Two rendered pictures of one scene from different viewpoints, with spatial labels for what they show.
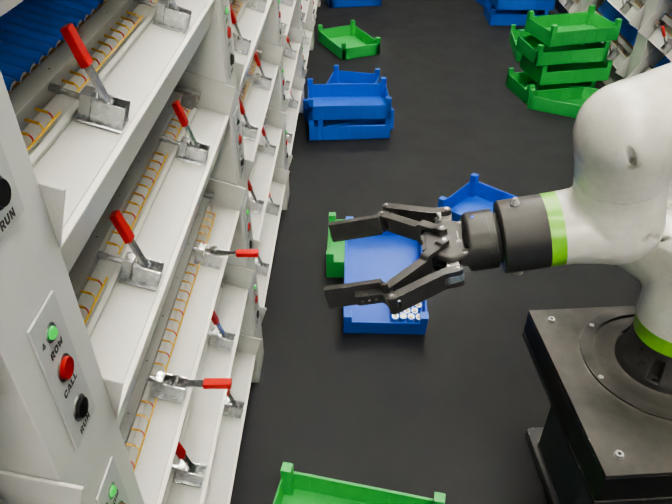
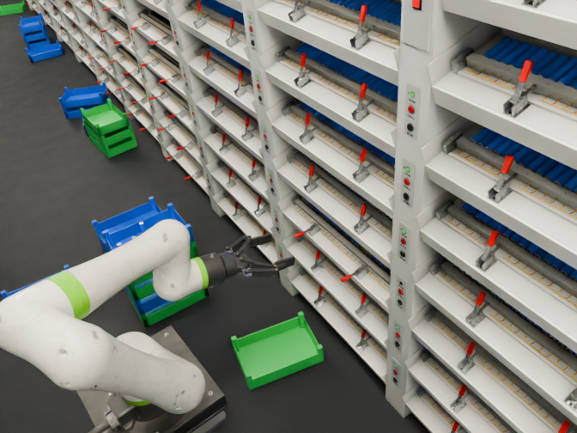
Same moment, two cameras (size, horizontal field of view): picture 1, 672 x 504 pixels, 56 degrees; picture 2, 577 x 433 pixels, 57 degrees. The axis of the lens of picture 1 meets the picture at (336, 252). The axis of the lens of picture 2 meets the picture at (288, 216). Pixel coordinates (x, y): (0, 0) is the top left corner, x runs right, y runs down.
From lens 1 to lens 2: 1.92 m
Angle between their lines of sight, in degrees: 99
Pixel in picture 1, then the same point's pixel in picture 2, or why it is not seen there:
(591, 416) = (179, 346)
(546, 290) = not seen: outside the picture
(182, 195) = (341, 215)
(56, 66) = (323, 127)
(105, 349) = (294, 173)
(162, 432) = (303, 223)
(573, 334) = not seen: hidden behind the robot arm
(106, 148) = (295, 137)
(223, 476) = (337, 323)
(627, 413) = not seen: hidden behind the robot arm
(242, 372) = (379, 367)
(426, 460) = (270, 412)
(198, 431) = (330, 280)
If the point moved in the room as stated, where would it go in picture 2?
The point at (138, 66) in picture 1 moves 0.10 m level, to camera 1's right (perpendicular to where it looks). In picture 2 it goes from (332, 155) to (305, 168)
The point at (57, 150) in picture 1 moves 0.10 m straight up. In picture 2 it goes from (300, 128) to (297, 100)
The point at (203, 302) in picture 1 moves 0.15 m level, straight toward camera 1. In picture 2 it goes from (342, 259) to (306, 242)
